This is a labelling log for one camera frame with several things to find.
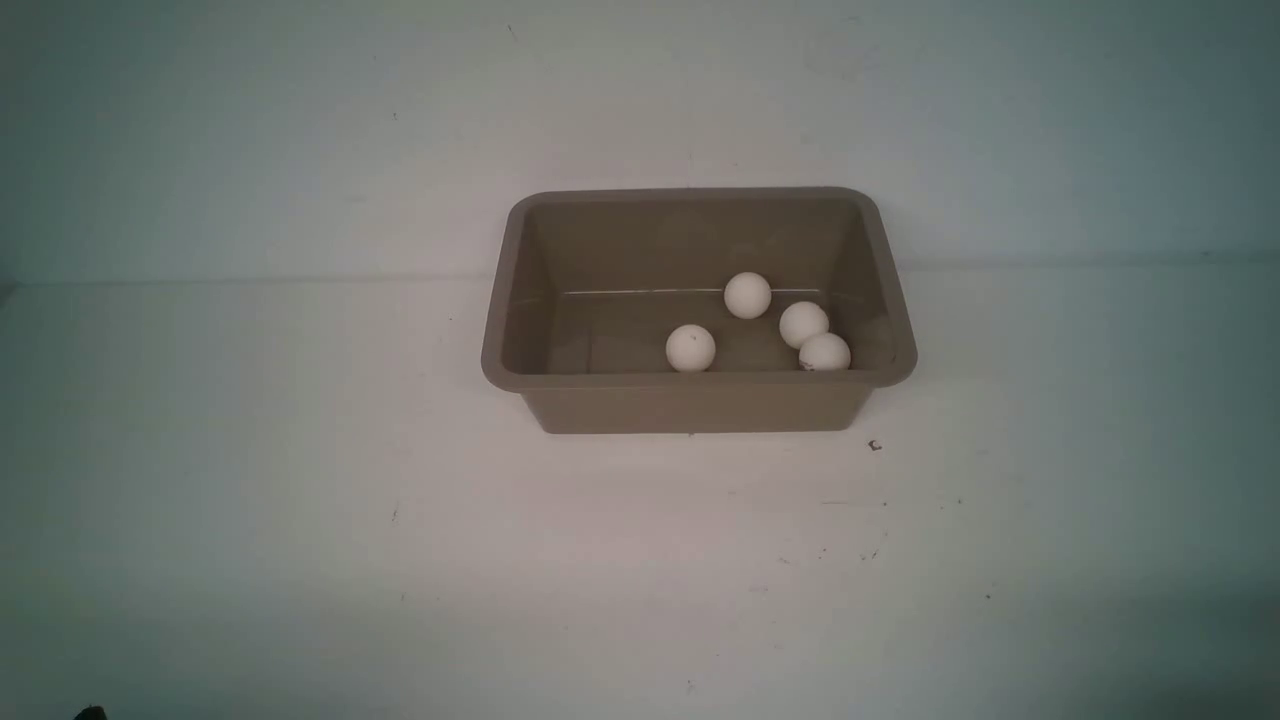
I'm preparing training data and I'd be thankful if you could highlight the plain white ping-pong ball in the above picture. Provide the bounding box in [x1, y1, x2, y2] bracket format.
[797, 332, 852, 372]

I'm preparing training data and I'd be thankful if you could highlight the tan plastic bin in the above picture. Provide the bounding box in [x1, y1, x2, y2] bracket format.
[481, 187, 918, 434]

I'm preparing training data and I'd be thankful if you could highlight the white ping-pong ball with logo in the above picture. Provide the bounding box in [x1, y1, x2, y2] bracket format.
[666, 324, 716, 373]

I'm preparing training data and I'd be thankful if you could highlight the white ping-pong ball in bin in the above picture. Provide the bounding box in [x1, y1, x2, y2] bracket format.
[778, 301, 829, 350]

